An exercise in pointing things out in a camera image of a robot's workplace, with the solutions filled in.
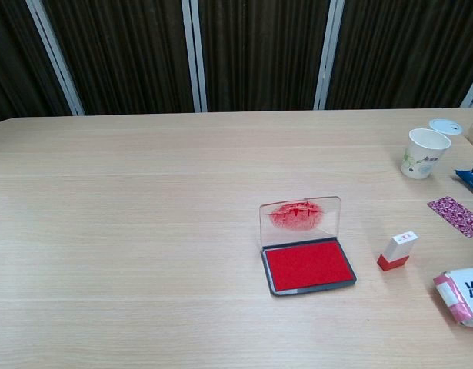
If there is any white red stamp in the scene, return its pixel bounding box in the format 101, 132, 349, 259
376, 230, 418, 271

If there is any red ink pad clear lid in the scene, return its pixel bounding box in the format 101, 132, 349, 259
258, 194, 358, 297

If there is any black curtain panel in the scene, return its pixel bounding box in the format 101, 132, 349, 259
0, 0, 74, 127
326, 0, 473, 111
197, 0, 331, 113
42, 0, 195, 116

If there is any white paper cup floral print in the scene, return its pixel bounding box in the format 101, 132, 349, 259
400, 128, 451, 181

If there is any white plastic cup lid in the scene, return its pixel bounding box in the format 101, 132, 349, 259
428, 118, 464, 136

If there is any pink patterned sachet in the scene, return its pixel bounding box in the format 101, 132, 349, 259
427, 196, 473, 239

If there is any white pink toothpaste box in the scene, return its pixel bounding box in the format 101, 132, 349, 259
432, 266, 473, 330

